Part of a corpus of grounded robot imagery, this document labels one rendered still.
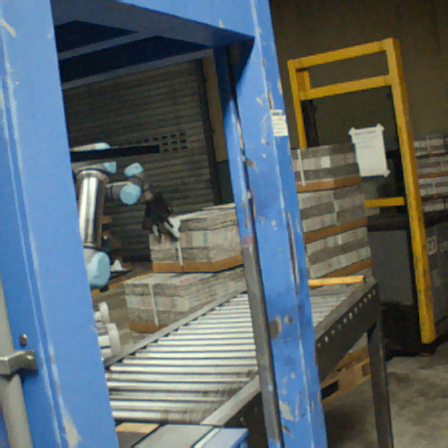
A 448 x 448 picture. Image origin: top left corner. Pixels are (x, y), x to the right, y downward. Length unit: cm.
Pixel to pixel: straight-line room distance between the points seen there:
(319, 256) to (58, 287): 314
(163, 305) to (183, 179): 779
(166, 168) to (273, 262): 979
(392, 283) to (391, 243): 25
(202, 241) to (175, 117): 780
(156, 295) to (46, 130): 250
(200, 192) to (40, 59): 1008
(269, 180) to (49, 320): 60
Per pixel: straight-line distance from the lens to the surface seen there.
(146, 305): 318
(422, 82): 980
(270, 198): 114
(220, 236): 312
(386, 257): 455
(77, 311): 65
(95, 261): 241
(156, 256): 331
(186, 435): 135
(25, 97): 63
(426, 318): 434
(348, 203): 395
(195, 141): 1070
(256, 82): 115
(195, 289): 303
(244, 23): 111
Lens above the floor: 127
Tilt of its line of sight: 5 degrees down
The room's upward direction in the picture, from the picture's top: 8 degrees counter-clockwise
